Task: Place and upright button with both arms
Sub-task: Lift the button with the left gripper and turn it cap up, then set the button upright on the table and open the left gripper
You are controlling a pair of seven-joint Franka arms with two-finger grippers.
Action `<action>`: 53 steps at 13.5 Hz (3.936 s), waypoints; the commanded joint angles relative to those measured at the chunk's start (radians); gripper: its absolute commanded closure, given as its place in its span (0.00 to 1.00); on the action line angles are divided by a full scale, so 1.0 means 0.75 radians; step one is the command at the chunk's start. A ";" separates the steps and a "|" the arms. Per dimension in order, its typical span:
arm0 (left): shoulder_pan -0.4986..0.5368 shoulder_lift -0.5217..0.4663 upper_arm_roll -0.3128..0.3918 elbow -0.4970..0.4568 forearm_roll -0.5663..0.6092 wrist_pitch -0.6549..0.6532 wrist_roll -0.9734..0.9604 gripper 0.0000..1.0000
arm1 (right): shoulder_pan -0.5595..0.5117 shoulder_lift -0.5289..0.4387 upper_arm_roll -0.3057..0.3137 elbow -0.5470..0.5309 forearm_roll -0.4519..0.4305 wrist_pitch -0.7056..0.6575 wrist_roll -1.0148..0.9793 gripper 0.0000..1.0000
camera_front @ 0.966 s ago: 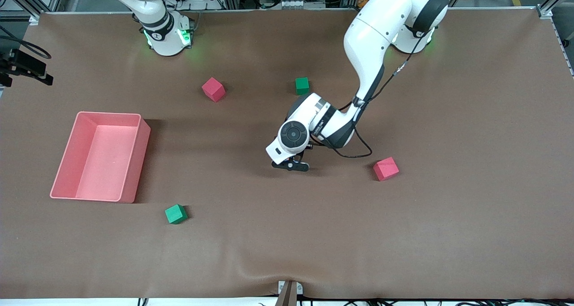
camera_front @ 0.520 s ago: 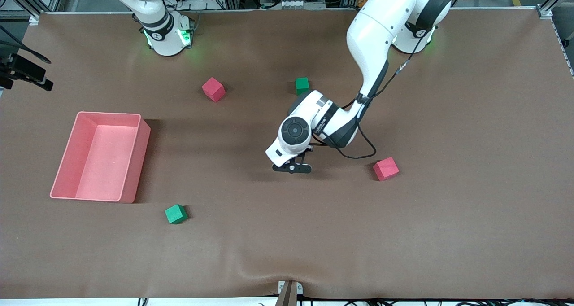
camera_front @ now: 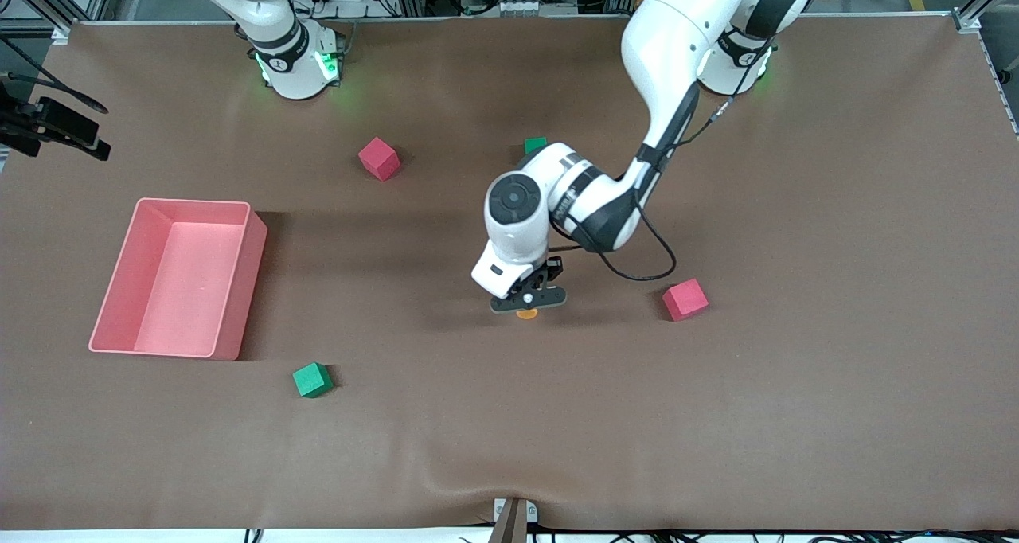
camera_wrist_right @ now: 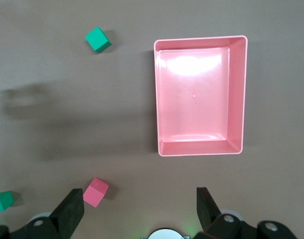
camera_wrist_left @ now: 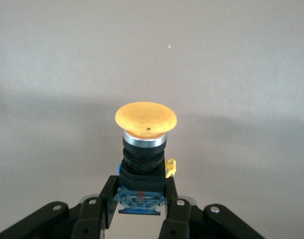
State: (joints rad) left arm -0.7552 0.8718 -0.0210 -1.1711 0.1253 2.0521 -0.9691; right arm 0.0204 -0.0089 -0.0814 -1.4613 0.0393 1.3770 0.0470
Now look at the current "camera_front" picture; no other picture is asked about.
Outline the brown table mat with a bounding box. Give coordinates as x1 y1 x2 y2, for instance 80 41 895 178
0 14 1019 532

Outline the pink foam cube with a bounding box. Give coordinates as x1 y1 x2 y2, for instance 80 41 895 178
357 136 401 182
662 278 710 322

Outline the pink plastic bin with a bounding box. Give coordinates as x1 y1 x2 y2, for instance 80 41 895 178
88 197 269 361

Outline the metal table clamp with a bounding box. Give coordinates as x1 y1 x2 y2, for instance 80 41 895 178
494 498 538 543

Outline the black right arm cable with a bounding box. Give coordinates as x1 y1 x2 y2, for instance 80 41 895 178
0 37 109 114

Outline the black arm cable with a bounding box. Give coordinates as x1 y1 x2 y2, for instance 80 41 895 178
557 45 749 283
0 37 109 114

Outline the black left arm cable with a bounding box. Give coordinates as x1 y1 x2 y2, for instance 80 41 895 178
557 45 749 283

